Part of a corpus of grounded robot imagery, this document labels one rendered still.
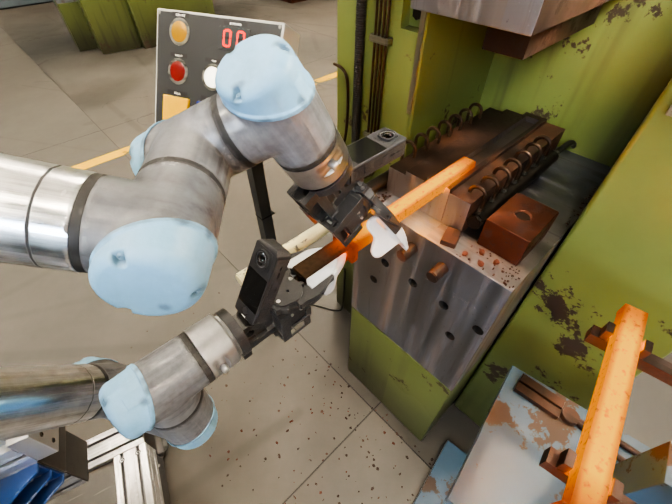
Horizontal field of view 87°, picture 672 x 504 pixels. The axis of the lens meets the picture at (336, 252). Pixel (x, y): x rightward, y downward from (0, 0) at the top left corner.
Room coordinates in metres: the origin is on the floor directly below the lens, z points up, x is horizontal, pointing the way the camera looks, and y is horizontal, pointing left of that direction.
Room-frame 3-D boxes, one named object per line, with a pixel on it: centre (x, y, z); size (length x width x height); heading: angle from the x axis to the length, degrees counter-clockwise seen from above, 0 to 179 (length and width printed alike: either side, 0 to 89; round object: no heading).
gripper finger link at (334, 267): (0.34, 0.01, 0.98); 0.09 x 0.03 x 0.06; 130
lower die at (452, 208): (0.73, -0.34, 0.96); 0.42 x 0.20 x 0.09; 133
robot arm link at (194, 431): (0.18, 0.23, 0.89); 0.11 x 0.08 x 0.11; 75
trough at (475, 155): (0.71, -0.35, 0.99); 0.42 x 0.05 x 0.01; 133
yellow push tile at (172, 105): (0.86, 0.40, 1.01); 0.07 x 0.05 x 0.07; 68
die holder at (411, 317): (0.70, -0.38, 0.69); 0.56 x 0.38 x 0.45; 133
